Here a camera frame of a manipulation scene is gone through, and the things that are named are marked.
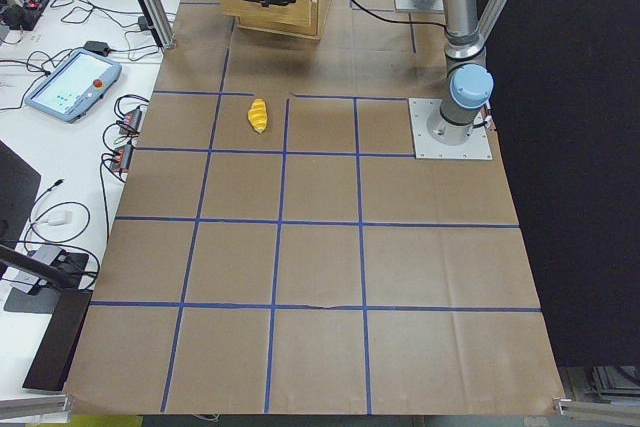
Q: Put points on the brown paper table cover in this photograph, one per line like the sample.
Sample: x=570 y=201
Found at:
x=318 y=267

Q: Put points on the black power adapter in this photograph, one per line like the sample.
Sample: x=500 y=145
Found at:
x=98 y=47

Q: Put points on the black monitor stand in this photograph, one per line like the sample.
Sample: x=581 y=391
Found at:
x=56 y=272

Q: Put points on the white charger block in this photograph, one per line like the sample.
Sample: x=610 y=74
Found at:
x=58 y=218

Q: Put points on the yellow toy bread loaf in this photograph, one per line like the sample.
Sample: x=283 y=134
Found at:
x=257 y=115

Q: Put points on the wooden drawer cabinet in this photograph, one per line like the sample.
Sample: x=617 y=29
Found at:
x=320 y=10

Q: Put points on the near teach pendant tablet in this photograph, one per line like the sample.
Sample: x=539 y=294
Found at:
x=75 y=85

